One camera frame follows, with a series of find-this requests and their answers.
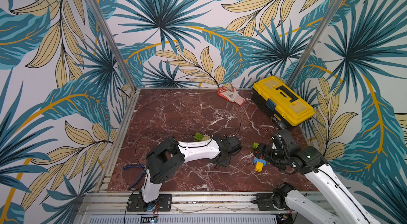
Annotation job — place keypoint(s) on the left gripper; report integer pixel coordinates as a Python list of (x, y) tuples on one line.
[(226, 164)]

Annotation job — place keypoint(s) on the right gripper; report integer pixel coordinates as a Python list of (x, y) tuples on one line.
[(264, 152)]

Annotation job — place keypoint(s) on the blue long brick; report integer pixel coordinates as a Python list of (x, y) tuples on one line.
[(256, 160)]

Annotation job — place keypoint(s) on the light green square brick front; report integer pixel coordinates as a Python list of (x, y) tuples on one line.
[(255, 145)]

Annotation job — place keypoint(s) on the yellow square brick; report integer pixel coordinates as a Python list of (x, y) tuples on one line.
[(259, 167)]

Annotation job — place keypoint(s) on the light green long brick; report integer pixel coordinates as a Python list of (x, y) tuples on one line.
[(199, 137)]

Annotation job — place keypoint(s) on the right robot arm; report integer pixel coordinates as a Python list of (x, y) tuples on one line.
[(310, 163)]

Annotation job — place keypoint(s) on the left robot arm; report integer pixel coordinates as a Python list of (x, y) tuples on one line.
[(166, 158)]

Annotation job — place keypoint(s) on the yellow black toolbox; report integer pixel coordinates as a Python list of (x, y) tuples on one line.
[(280, 103)]

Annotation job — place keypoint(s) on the red white work glove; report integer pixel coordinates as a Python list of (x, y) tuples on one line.
[(231, 95)]

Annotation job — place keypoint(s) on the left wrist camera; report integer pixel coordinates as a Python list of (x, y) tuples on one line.
[(232, 145)]

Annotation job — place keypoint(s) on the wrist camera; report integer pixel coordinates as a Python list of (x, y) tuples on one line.
[(281, 139), (232, 145)]

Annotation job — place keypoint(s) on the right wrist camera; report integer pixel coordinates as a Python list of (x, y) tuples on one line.
[(281, 139)]

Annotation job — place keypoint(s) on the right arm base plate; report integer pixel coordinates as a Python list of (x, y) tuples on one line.
[(270, 201)]

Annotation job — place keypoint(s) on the blue handled pliers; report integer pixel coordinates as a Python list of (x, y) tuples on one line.
[(136, 172)]

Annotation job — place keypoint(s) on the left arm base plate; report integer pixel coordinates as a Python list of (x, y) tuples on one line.
[(136, 203)]

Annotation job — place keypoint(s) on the aluminium front rail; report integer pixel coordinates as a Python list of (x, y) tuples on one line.
[(186, 208)]

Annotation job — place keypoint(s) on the right aluminium post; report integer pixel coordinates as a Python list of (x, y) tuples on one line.
[(326, 19)]

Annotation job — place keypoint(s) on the aluminium post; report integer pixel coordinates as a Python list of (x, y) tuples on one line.
[(326, 19), (100, 19)]

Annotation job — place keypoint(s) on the left aluminium post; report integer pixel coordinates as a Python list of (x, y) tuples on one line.
[(100, 19)]

